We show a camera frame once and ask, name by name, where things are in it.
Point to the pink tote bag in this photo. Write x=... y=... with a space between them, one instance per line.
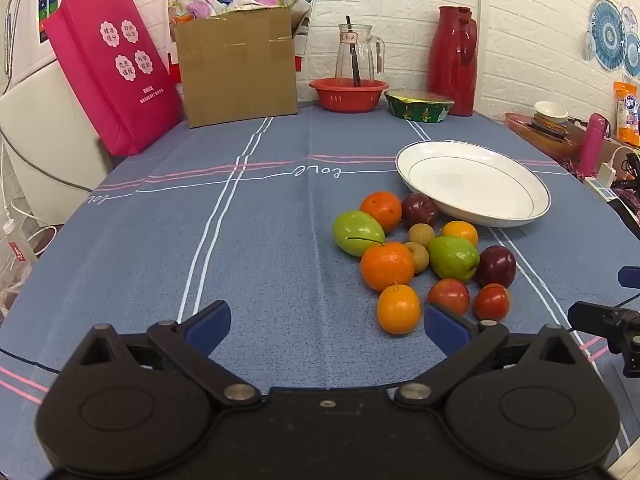
x=115 y=85

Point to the stacked patterned bowl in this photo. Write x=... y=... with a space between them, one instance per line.
x=550 y=127

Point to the plastic bottle with red label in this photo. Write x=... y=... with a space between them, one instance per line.
x=12 y=247

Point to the blue paper fan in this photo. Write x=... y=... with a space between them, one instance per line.
x=633 y=55

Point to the large orange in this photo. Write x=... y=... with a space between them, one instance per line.
x=386 y=265

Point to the red plastic basin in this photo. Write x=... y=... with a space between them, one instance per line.
x=345 y=101

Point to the black straw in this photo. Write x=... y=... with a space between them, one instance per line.
x=354 y=55

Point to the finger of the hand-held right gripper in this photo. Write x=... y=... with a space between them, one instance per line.
x=630 y=276
x=590 y=317

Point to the dark patterned cloth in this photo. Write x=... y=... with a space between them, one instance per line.
x=570 y=166

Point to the red plum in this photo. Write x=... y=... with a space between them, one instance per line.
x=492 y=302
x=448 y=296

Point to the small cardboard box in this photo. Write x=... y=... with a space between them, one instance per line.
x=612 y=147

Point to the white bowl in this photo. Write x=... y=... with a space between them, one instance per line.
x=550 y=110

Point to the dark purple plum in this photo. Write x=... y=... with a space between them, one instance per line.
x=419 y=208
x=496 y=266

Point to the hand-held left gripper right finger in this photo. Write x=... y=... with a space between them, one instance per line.
x=445 y=325

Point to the orange with stem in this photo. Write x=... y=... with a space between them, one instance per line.
x=398 y=308

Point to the glass pitcher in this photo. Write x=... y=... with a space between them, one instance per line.
x=367 y=60

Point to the white cabinet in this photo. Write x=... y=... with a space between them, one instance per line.
x=40 y=135

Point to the white power strip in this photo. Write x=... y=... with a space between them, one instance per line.
x=600 y=190

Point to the blue checked tablecloth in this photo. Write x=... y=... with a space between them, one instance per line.
x=275 y=260

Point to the green instant noodle bowl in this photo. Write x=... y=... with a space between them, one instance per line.
x=420 y=110

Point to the white wall appliance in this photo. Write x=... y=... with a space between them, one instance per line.
x=30 y=35

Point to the red thermos jug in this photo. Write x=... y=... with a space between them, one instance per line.
x=450 y=70

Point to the white plate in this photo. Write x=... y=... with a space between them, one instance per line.
x=475 y=180

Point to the large patterned bowl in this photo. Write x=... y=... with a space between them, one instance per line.
x=522 y=130

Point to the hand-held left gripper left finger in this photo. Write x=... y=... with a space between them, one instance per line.
x=210 y=322

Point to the small orange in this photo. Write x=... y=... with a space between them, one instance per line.
x=460 y=232

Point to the white charger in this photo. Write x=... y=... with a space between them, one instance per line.
x=606 y=174

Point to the green mango with slit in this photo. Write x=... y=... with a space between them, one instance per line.
x=359 y=232

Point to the orange snack packet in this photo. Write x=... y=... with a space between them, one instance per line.
x=627 y=120

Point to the pink thermos bottle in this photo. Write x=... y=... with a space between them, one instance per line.
x=594 y=145

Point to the blue decorative wall plates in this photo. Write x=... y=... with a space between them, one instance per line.
x=607 y=32

